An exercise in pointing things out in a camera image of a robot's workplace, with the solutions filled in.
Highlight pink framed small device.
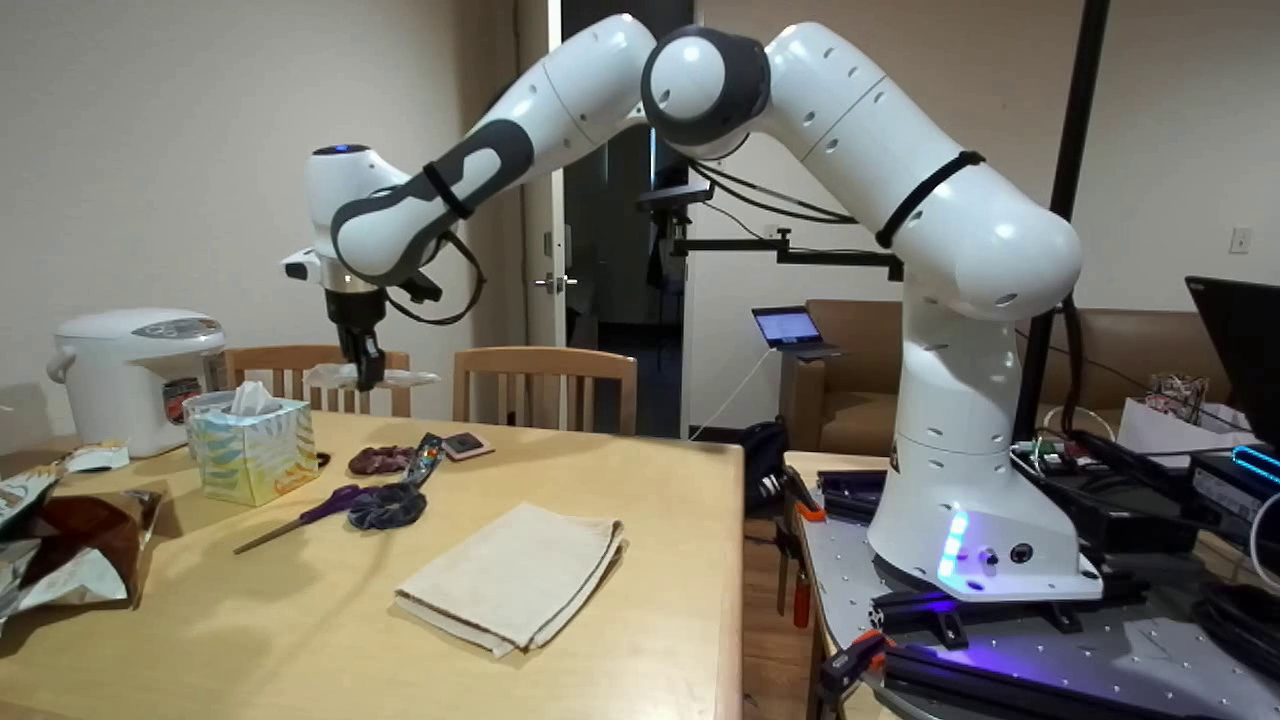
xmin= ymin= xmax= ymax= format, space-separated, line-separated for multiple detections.
xmin=438 ymin=427 xmax=498 ymax=465

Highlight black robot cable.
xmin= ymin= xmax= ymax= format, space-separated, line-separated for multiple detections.
xmin=382 ymin=157 xmax=863 ymax=332

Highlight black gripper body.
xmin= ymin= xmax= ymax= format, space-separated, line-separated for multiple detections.
xmin=319 ymin=285 xmax=397 ymax=352

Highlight dark blue velvet scrunchie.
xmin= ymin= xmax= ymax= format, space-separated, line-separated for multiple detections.
xmin=345 ymin=480 xmax=432 ymax=537

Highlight KIND snack bar wrapper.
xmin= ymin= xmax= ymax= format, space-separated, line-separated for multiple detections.
xmin=401 ymin=427 xmax=448 ymax=495

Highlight blue lit black device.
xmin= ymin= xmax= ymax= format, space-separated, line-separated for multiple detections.
xmin=1187 ymin=440 xmax=1280 ymax=537

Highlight silver foil wrapper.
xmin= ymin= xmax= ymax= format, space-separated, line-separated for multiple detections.
xmin=0 ymin=541 xmax=132 ymax=634
xmin=0 ymin=465 xmax=63 ymax=533

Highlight beige striped cloth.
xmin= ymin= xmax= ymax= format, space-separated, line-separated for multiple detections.
xmin=393 ymin=501 xmax=630 ymax=661

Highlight striped tissue box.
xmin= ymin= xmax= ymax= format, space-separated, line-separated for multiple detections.
xmin=186 ymin=379 xmax=325 ymax=511

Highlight metal robot mounting plate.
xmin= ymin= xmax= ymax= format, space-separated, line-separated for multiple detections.
xmin=797 ymin=453 xmax=1280 ymax=720

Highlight purple handled scissors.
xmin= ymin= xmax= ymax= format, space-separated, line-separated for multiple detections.
xmin=231 ymin=480 xmax=372 ymax=560

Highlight wooden slat back chair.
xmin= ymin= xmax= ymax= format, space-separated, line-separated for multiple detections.
xmin=215 ymin=346 xmax=417 ymax=419
xmin=448 ymin=346 xmax=639 ymax=440

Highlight black computer monitor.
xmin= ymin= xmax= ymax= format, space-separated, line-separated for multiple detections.
xmin=1186 ymin=274 xmax=1280 ymax=453

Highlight small laptop blue screen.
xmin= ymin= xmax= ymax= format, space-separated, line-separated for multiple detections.
xmin=748 ymin=303 xmax=837 ymax=358

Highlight white electric water boiler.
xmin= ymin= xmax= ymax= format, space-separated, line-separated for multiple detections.
xmin=48 ymin=307 xmax=231 ymax=459

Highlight brown paper bag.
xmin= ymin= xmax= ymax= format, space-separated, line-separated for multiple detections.
xmin=34 ymin=489 xmax=172 ymax=597

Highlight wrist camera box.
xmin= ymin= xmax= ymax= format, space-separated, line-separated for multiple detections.
xmin=276 ymin=249 xmax=334 ymax=290

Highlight white crumpled napkin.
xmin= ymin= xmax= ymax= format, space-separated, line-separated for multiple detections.
xmin=60 ymin=446 xmax=135 ymax=480

